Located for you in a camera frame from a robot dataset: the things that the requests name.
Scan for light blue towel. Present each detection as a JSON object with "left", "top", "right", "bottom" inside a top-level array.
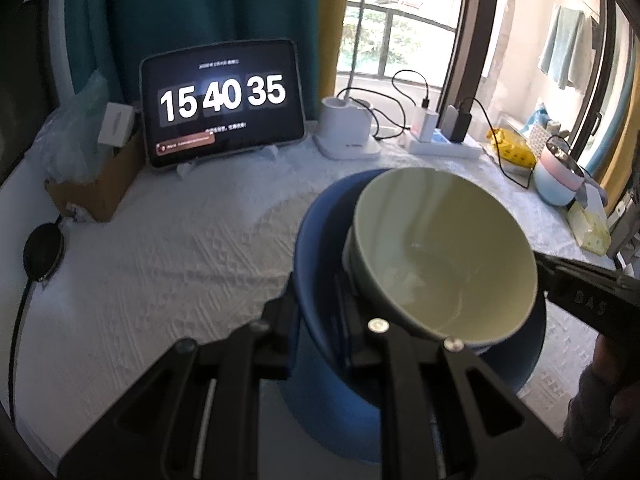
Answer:
[{"left": 537, "top": 5, "right": 587, "bottom": 91}]

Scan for yellow curtain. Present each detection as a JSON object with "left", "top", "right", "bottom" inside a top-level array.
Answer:
[{"left": 317, "top": 0, "right": 351, "bottom": 111}]

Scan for white desk lamp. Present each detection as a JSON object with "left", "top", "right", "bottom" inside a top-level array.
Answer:
[{"left": 312, "top": 0, "right": 426, "bottom": 161}]

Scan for yellow wipes packet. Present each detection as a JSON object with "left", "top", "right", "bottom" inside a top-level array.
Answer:
[{"left": 487, "top": 127, "right": 540, "bottom": 170}]

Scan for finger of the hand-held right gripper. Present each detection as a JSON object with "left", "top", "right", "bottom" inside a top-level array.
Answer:
[{"left": 531, "top": 251, "right": 591, "bottom": 293}]

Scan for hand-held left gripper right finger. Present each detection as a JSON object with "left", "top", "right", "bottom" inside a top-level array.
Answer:
[{"left": 334, "top": 272, "right": 583, "bottom": 480}]

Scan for grey pouch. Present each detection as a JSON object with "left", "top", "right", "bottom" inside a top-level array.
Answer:
[{"left": 607, "top": 185, "right": 640, "bottom": 271}]

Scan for person's right hand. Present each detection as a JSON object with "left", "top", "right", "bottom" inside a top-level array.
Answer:
[{"left": 592, "top": 332, "right": 640, "bottom": 411}]

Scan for white power strip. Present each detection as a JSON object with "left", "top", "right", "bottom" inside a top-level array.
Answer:
[{"left": 404, "top": 130, "right": 483, "bottom": 161}]

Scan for dark panel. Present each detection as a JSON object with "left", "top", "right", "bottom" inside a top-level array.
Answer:
[{"left": 0, "top": 0, "right": 68, "bottom": 181}]

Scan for stacked pink and blue bowls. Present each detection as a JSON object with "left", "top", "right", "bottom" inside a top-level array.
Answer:
[{"left": 531, "top": 135, "right": 587, "bottom": 207}]

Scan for clear tablet stand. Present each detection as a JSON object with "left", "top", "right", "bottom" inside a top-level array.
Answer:
[{"left": 175, "top": 142, "right": 281, "bottom": 178}]

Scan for black charger cable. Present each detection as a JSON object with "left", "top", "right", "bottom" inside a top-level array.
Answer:
[{"left": 336, "top": 70, "right": 432, "bottom": 143}]

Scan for cardboard box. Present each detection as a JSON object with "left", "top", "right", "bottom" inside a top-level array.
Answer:
[{"left": 45, "top": 130, "right": 146, "bottom": 223}]

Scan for small white box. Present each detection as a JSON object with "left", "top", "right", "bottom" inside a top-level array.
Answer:
[{"left": 97, "top": 102, "right": 136, "bottom": 148}]

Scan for balcony railing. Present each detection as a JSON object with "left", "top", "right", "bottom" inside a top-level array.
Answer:
[{"left": 335, "top": 0, "right": 461, "bottom": 91}]

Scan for black power bank cable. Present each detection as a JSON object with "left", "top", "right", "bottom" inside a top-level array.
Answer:
[{"left": 457, "top": 96, "right": 533, "bottom": 191}]

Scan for yellow tissue pack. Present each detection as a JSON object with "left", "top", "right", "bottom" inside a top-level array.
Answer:
[{"left": 566, "top": 201, "right": 612, "bottom": 255}]

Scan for white textured tablecloth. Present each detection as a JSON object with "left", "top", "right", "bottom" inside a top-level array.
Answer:
[{"left": 0, "top": 110, "right": 621, "bottom": 480}]

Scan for blue plastic bag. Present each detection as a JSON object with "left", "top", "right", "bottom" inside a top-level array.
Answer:
[{"left": 525, "top": 105, "right": 551, "bottom": 133}]

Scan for person's right forearm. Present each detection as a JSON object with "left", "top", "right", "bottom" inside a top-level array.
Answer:
[{"left": 562, "top": 367, "right": 640, "bottom": 466}]

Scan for cream bowl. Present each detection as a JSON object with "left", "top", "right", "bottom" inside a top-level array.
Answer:
[{"left": 341, "top": 167, "right": 539, "bottom": 353}]

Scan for teal curtain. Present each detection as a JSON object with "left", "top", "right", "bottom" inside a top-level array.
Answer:
[{"left": 65, "top": 0, "right": 321, "bottom": 126}]

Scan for dark blue bowl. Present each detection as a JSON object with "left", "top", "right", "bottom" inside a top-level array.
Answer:
[{"left": 280, "top": 169, "right": 547, "bottom": 467}]

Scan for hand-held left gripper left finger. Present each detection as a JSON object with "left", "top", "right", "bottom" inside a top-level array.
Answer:
[{"left": 57, "top": 280, "right": 301, "bottom": 480}]

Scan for white charger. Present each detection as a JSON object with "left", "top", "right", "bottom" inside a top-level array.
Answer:
[{"left": 412, "top": 107, "right": 441, "bottom": 143}]

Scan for dark door frame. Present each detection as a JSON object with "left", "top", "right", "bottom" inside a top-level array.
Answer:
[{"left": 440, "top": 0, "right": 501, "bottom": 126}]

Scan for black round puck with cable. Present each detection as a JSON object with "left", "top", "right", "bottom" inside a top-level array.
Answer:
[{"left": 6, "top": 207, "right": 78, "bottom": 423}]

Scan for tablet with clock display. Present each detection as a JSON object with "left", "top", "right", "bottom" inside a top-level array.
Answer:
[{"left": 139, "top": 37, "right": 307, "bottom": 170}]

